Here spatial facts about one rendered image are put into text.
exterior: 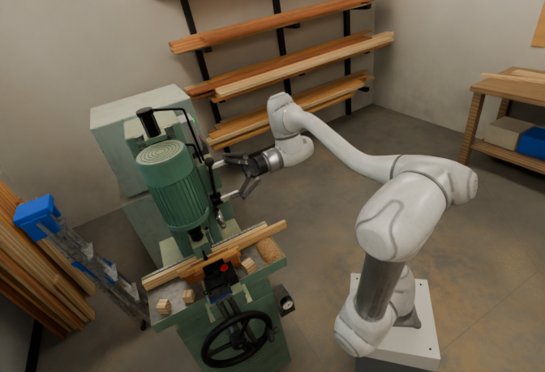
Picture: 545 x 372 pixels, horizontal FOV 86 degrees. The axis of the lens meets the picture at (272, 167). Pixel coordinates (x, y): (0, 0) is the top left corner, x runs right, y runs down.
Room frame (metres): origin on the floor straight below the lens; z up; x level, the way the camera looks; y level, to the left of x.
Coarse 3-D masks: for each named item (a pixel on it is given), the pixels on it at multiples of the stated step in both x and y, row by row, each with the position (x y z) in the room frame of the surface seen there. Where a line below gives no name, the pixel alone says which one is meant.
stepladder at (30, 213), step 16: (16, 208) 1.29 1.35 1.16; (32, 208) 1.26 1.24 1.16; (48, 208) 1.24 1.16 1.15; (16, 224) 1.18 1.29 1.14; (32, 224) 1.19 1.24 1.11; (48, 224) 1.21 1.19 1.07; (64, 224) 1.30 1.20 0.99; (48, 240) 1.20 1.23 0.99; (64, 240) 1.23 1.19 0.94; (80, 240) 1.36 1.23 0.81; (80, 256) 1.22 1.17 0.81; (96, 256) 1.36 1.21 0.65; (96, 272) 1.22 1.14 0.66; (112, 272) 1.34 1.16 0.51; (112, 288) 1.22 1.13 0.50; (128, 288) 1.39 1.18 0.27; (128, 304) 1.25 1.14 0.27; (144, 320) 1.28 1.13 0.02
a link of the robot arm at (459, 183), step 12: (408, 156) 0.62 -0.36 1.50; (420, 156) 0.60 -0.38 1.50; (432, 156) 0.59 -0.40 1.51; (396, 168) 0.61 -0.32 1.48; (408, 168) 0.56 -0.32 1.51; (420, 168) 0.54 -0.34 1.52; (432, 168) 0.53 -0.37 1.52; (444, 168) 0.53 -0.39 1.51; (456, 168) 0.51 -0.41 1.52; (468, 168) 0.51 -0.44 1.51; (432, 180) 0.49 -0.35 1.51; (444, 180) 0.49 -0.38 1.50; (456, 180) 0.49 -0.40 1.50; (468, 180) 0.48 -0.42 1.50; (444, 192) 0.47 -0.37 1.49; (456, 192) 0.47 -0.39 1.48; (468, 192) 0.47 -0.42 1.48; (456, 204) 0.48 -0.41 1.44
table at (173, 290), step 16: (272, 240) 0.98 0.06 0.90; (240, 256) 0.92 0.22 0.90; (256, 256) 0.90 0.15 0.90; (240, 272) 0.83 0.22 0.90; (256, 272) 0.82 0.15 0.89; (160, 288) 0.83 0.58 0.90; (176, 288) 0.82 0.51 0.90; (192, 288) 0.80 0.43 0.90; (176, 304) 0.74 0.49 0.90; (192, 304) 0.72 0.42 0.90; (160, 320) 0.68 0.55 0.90; (176, 320) 0.69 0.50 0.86; (224, 320) 0.66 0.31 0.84
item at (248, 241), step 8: (272, 224) 1.04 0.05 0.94; (280, 224) 1.03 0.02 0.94; (264, 232) 1.01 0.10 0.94; (272, 232) 1.02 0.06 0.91; (240, 240) 0.98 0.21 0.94; (248, 240) 0.98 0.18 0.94; (256, 240) 0.99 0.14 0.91; (224, 248) 0.95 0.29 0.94; (240, 248) 0.96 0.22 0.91; (184, 272) 0.87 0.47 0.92
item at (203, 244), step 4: (200, 224) 1.00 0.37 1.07; (188, 236) 0.94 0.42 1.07; (204, 236) 0.92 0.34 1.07; (200, 240) 0.90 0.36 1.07; (204, 240) 0.89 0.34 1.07; (192, 244) 0.88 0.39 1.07; (196, 244) 0.88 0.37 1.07; (200, 244) 0.88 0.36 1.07; (204, 244) 0.87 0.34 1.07; (208, 244) 0.88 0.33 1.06; (192, 248) 0.86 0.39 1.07; (196, 248) 0.86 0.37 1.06; (200, 248) 0.87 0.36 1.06; (204, 248) 0.87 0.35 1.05; (208, 248) 0.88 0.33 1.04; (196, 252) 0.86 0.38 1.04; (200, 252) 0.87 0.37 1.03; (208, 252) 0.88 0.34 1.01; (196, 256) 0.86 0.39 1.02; (200, 256) 0.86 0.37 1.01
